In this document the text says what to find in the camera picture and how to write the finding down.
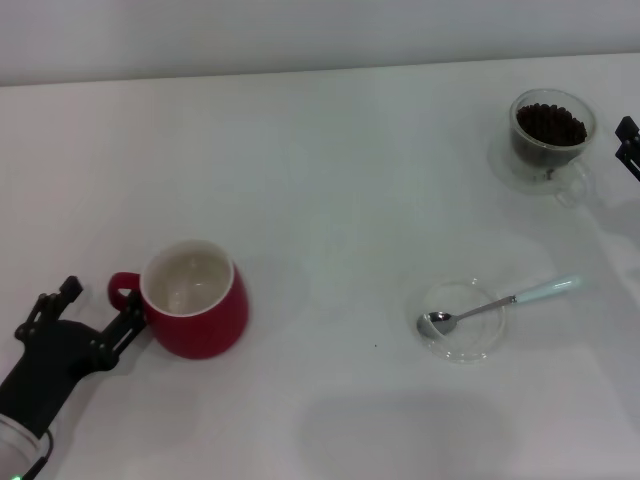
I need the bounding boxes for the metal spoon light blue handle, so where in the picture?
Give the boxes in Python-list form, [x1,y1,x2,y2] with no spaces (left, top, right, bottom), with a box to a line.
[416,273,584,339]

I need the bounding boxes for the coffee beans in glass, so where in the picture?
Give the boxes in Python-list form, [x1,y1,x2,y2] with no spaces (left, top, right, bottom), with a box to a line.
[510,102,589,166]

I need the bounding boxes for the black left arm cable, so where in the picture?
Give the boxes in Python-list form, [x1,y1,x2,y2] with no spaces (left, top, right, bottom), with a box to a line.
[18,429,54,480]

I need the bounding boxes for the clear glass cup with handle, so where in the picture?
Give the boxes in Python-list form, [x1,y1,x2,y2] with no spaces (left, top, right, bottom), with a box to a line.
[508,88,599,209]

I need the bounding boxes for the red mug white inside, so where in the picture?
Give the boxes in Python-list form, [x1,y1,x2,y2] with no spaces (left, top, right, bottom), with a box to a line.
[107,239,250,360]

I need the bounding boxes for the glass saucer under cup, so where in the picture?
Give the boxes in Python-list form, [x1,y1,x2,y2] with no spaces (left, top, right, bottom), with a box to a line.
[487,132,596,197]

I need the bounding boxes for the clear glass dish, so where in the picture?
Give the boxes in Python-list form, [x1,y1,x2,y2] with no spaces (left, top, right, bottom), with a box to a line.
[409,277,507,365]

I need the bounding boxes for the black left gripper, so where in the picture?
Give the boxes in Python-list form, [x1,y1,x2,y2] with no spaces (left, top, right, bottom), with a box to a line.
[0,275,148,437]

